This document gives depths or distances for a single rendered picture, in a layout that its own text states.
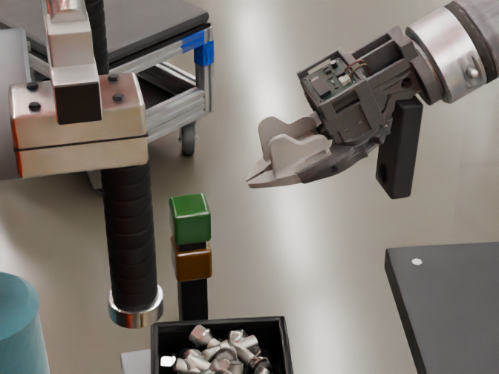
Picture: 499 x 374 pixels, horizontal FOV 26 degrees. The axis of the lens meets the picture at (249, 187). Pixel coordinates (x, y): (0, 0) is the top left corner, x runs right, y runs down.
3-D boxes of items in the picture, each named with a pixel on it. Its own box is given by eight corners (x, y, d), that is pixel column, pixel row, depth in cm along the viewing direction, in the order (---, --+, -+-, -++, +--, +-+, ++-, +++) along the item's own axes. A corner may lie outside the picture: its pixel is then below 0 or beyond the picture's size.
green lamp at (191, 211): (168, 225, 116) (167, 195, 114) (205, 220, 117) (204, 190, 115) (174, 248, 113) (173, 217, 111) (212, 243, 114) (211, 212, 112)
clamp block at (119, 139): (15, 143, 78) (6, 78, 75) (140, 129, 79) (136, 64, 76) (18, 182, 74) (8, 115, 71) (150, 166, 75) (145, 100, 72)
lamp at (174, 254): (171, 262, 119) (169, 233, 117) (206, 257, 120) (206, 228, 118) (176, 284, 116) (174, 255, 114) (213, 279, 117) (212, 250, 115)
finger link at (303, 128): (219, 136, 110) (298, 90, 110) (243, 175, 114) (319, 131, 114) (228, 151, 108) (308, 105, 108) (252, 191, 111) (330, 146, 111)
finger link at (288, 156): (228, 151, 108) (308, 105, 108) (252, 191, 111) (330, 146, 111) (237, 168, 105) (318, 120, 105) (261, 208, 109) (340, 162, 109)
